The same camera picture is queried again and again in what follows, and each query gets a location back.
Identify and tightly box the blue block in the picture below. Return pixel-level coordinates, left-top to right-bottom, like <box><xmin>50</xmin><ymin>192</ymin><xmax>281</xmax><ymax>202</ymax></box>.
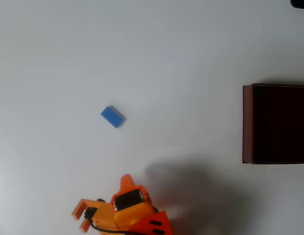
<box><xmin>100</xmin><ymin>105</ymin><xmax>127</xmax><ymax>129</ymax></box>

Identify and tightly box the dark red box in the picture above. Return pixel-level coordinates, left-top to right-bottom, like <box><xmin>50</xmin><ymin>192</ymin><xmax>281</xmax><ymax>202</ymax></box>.
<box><xmin>242</xmin><ymin>83</ymin><xmax>304</xmax><ymax>165</ymax></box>

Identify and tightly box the orange forked camera mount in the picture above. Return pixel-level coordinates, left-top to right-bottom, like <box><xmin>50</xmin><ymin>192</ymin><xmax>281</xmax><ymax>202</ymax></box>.
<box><xmin>71</xmin><ymin>198</ymin><xmax>114</xmax><ymax>234</ymax></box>

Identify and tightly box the black camera cable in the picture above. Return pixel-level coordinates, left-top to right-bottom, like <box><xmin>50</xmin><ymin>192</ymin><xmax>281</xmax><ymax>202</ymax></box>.
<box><xmin>89</xmin><ymin>218</ymin><xmax>133</xmax><ymax>234</ymax></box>

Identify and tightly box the small black camera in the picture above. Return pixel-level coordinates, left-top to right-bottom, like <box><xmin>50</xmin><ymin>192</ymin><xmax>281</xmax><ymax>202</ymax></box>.
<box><xmin>84</xmin><ymin>207</ymin><xmax>98</xmax><ymax>221</ymax></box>

